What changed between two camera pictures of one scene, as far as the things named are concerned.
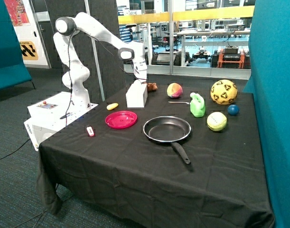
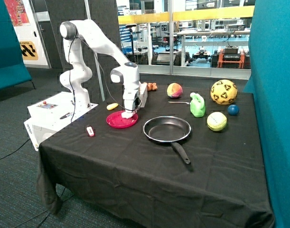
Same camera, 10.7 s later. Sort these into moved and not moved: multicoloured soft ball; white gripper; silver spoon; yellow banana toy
Moved: white gripper
Not moved: silver spoon; yellow banana toy; multicoloured soft ball
